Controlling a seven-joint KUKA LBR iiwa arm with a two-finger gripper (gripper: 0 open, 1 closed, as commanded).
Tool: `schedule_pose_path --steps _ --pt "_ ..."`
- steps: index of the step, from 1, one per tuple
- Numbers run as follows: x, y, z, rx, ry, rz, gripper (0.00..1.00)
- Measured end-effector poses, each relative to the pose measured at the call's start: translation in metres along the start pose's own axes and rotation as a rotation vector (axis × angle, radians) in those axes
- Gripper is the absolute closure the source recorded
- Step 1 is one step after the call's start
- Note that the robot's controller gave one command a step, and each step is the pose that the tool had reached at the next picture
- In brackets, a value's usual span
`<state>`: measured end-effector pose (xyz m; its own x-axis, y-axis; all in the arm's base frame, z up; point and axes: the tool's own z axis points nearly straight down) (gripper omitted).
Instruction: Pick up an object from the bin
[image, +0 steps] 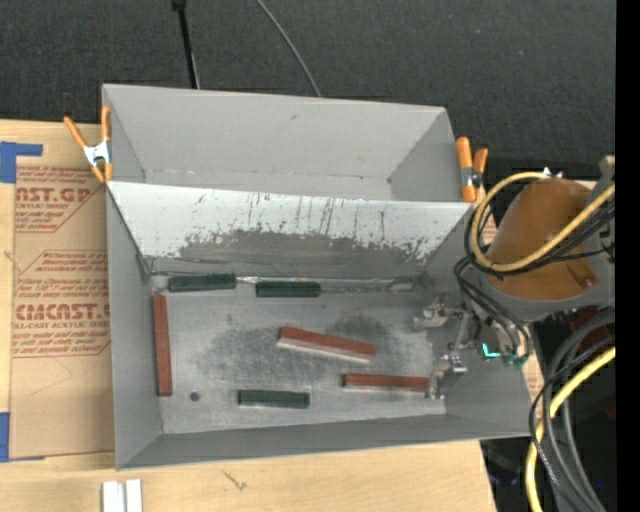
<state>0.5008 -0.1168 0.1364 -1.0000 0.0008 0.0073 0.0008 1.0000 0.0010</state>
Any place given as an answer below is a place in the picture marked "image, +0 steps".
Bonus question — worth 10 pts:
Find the brown cardboard board red print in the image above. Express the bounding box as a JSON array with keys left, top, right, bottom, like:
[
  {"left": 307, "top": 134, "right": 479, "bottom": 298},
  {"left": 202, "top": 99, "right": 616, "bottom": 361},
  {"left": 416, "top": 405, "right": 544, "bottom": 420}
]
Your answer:
[{"left": 0, "top": 118, "right": 117, "bottom": 461}]

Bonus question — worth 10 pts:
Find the grey metal bin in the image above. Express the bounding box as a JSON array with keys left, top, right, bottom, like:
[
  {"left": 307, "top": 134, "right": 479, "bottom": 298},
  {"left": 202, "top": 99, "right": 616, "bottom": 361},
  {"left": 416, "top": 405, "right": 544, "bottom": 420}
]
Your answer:
[{"left": 101, "top": 83, "right": 534, "bottom": 472}]

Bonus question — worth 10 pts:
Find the red-brown flat block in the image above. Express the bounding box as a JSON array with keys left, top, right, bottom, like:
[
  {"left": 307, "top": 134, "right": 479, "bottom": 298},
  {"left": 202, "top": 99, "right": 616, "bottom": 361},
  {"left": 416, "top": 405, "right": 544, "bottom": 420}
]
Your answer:
[
  {"left": 152, "top": 293, "right": 174, "bottom": 398},
  {"left": 341, "top": 372, "right": 432, "bottom": 394},
  {"left": 276, "top": 326, "right": 377, "bottom": 365}
]

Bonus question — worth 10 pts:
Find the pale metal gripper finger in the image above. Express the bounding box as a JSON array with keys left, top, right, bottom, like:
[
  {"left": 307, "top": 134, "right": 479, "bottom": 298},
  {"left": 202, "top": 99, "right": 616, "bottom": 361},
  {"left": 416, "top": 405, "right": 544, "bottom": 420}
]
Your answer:
[
  {"left": 425, "top": 351, "right": 469, "bottom": 401},
  {"left": 412, "top": 301, "right": 452, "bottom": 330}
]

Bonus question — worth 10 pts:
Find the dark green flat block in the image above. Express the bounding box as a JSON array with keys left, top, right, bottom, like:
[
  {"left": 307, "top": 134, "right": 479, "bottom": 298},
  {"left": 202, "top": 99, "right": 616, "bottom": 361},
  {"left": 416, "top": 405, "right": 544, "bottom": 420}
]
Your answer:
[
  {"left": 255, "top": 280, "right": 322, "bottom": 299},
  {"left": 237, "top": 389, "right": 311, "bottom": 410},
  {"left": 167, "top": 272, "right": 237, "bottom": 294}
]

